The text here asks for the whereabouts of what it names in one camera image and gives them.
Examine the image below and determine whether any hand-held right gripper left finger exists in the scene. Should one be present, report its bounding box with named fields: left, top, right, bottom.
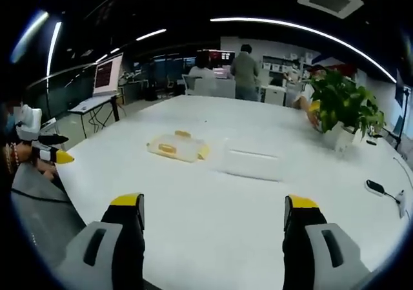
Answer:
left=53, top=192, right=146, bottom=290

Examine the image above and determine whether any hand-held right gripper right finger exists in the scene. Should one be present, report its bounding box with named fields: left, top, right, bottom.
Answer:
left=282, top=193, right=372, bottom=290

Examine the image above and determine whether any person's left hand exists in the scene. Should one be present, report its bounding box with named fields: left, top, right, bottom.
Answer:
left=16, top=141, right=61, bottom=183

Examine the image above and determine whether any white side desk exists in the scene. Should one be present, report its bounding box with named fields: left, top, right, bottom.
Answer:
left=66, top=94, right=121, bottom=139

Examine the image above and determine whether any person's grey clothing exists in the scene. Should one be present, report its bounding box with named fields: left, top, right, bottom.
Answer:
left=10, top=163, right=88, bottom=262

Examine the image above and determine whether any monitor on stand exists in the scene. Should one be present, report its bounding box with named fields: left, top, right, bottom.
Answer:
left=92, top=52, right=125, bottom=98

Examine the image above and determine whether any white plug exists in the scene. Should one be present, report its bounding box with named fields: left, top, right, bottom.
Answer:
left=396, top=189, right=407, bottom=219

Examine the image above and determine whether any white rectangular box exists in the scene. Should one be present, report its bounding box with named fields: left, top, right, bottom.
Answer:
left=211, top=137, right=282, bottom=183

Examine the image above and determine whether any white plant pot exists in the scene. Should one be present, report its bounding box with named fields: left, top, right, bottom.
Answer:
left=321, top=121, right=356, bottom=152

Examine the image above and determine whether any small black object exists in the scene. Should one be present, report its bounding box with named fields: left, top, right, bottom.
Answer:
left=365, top=134, right=384, bottom=147

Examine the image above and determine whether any clear container with yellow clips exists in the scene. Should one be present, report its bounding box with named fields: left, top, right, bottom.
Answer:
left=145, top=129, right=211, bottom=163

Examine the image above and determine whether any green potted plant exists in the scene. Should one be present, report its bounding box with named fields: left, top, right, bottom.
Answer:
left=308, top=68, right=387, bottom=139

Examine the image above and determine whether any white office chair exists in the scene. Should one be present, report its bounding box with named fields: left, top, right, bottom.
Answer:
left=181, top=73, right=216, bottom=97

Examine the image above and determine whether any dark monitor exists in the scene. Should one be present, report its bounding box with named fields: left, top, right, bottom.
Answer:
left=196, top=48, right=237, bottom=68

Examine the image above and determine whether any long ceiling light strip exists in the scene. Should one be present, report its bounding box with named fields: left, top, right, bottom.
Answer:
left=209, top=17, right=398, bottom=84

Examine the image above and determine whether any beaded bracelet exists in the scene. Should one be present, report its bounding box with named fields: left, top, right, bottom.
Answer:
left=5, top=142, right=21, bottom=175

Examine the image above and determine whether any black device with cable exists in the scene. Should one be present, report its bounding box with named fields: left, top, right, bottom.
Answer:
left=365, top=179, right=398, bottom=204

